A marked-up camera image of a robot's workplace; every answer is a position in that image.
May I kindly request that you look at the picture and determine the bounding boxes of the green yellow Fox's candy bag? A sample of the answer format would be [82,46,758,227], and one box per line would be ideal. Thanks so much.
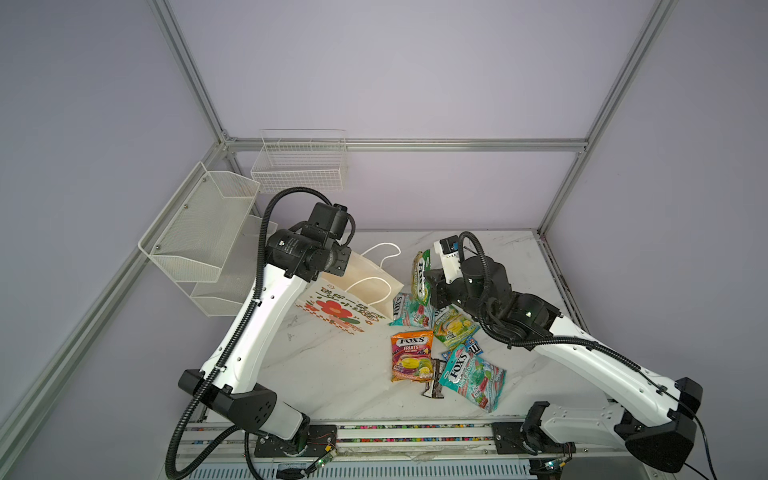
[411,249,431,306]

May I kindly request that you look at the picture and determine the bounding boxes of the white floral paper bag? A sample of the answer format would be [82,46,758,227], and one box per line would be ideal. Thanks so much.
[295,242,403,335]

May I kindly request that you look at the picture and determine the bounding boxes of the orange Fox's fruits bag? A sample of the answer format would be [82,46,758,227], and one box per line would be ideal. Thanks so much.
[390,330,434,382]

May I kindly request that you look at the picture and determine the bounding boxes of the teal Fox's large candy bag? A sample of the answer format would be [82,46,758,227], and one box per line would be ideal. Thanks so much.
[440,346,506,413]

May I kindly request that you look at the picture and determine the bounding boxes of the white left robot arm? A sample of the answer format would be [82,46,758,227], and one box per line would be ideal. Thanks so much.
[178,229,352,441]

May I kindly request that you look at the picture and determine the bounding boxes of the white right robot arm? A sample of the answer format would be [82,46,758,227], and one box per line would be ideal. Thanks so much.
[424,254,703,473]

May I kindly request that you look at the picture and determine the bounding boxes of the green Fox's spring tea bag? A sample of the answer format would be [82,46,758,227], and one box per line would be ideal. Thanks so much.
[433,306,480,350]

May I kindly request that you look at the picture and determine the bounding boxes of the teal Fox's mint blossom bag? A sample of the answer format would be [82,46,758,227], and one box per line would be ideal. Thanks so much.
[389,292,434,329]

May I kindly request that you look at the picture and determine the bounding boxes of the blue m&m's packet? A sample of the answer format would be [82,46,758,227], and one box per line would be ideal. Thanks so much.
[440,337,483,361]

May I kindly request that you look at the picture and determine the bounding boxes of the dark brown snack bar wrapper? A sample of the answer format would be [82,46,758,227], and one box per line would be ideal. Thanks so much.
[421,359,446,400]

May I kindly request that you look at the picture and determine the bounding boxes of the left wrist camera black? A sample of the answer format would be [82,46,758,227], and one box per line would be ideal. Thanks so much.
[301,202,356,247]

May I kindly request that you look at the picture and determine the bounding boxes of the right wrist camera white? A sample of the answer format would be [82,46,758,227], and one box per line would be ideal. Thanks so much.
[433,235,462,284]

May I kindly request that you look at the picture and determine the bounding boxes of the white wire wall basket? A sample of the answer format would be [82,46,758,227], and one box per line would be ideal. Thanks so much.
[251,129,348,194]

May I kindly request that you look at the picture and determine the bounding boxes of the white mesh wall basket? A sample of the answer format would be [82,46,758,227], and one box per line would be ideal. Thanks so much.
[138,163,261,317]

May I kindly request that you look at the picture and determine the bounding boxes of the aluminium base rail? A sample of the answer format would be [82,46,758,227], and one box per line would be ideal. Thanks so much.
[161,419,666,479]

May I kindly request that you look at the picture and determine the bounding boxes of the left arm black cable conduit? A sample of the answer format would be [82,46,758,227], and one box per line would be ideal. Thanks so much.
[164,187,337,480]

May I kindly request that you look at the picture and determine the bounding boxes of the aluminium cage frame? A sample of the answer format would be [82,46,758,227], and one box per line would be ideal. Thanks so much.
[1,1,677,476]

